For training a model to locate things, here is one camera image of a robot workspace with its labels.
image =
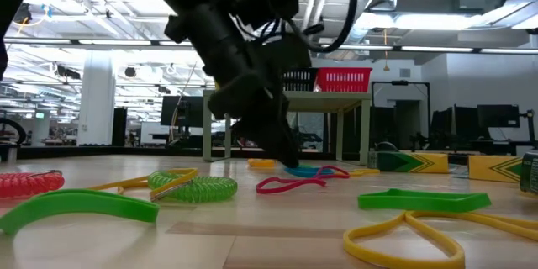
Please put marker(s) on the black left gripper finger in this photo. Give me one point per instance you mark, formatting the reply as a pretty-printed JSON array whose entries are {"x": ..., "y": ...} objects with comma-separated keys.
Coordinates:
[
  {"x": 286, "y": 130},
  {"x": 269, "y": 138}
]

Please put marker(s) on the yellow-orange coil wristband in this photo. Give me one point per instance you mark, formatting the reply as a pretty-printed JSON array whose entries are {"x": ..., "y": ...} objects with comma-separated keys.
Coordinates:
[{"x": 260, "y": 162}]

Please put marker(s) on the blue rubber band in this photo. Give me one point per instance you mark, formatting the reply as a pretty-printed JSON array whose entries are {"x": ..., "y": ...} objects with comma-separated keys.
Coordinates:
[{"x": 307, "y": 172}]

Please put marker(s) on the red rubber band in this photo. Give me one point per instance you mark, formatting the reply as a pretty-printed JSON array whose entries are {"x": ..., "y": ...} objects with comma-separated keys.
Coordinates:
[{"x": 290, "y": 185}]

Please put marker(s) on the green coil wristband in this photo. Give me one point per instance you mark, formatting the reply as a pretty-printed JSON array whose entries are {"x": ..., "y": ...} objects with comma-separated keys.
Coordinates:
[{"x": 202, "y": 191}]

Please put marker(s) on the yellow rubber band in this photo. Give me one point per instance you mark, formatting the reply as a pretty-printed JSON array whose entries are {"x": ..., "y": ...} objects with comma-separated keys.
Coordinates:
[
  {"x": 176, "y": 181},
  {"x": 365, "y": 172},
  {"x": 349, "y": 244}
]

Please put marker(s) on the yellow green crayon box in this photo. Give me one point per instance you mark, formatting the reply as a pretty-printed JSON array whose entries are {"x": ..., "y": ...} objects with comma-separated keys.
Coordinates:
[
  {"x": 433, "y": 162},
  {"x": 483, "y": 168},
  {"x": 530, "y": 174}
]

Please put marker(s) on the orange-red coil wristband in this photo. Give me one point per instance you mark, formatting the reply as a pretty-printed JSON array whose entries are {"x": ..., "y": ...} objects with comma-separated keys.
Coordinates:
[{"x": 29, "y": 185}]

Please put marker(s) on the bright ceiling light panel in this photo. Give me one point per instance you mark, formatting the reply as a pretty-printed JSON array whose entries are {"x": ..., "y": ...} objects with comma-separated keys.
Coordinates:
[{"x": 420, "y": 21}]

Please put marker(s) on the pale green riser shelf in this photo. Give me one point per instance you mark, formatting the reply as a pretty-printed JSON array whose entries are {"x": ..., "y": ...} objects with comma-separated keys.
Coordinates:
[{"x": 328, "y": 101}]

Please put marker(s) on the black plastic basket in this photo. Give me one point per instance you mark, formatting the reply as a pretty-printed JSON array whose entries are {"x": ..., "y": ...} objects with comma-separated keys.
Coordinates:
[{"x": 300, "y": 80}]

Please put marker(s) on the black monitor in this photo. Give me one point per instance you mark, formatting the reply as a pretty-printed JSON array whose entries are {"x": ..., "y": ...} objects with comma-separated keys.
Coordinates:
[
  {"x": 180, "y": 111},
  {"x": 498, "y": 116}
]

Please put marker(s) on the red plastic basket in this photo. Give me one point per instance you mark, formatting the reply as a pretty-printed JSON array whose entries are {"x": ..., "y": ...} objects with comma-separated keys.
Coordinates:
[{"x": 342, "y": 80}]

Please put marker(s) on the long ceiling light strip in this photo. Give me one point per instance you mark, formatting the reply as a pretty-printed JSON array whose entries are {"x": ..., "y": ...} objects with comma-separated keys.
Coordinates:
[{"x": 113, "y": 42}]

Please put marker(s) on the black tall speaker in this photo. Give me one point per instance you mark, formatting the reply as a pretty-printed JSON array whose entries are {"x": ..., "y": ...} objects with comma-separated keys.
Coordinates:
[{"x": 119, "y": 126}]

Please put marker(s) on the white column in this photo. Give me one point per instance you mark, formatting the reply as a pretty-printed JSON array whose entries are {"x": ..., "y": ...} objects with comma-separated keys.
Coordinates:
[{"x": 96, "y": 101}]

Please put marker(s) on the green rubber band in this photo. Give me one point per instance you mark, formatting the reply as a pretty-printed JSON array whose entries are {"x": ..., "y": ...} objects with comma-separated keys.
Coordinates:
[
  {"x": 84, "y": 204},
  {"x": 420, "y": 204}
]

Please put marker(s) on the green exit sign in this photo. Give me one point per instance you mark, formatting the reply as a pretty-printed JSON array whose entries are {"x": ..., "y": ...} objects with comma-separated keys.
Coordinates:
[{"x": 40, "y": 115}]

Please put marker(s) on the black tyre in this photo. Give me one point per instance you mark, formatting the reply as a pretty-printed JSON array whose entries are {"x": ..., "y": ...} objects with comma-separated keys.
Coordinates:
[{"x": 21, "y": 128}]

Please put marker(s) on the silver slanted ventilation duct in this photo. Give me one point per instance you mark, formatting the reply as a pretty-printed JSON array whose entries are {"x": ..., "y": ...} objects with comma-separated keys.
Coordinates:
[{"x": 370, "y": 8}]

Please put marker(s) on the black door frame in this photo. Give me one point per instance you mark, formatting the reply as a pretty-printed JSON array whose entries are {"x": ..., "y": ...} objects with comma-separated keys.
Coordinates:
[{"x": 399, "y": 83}]

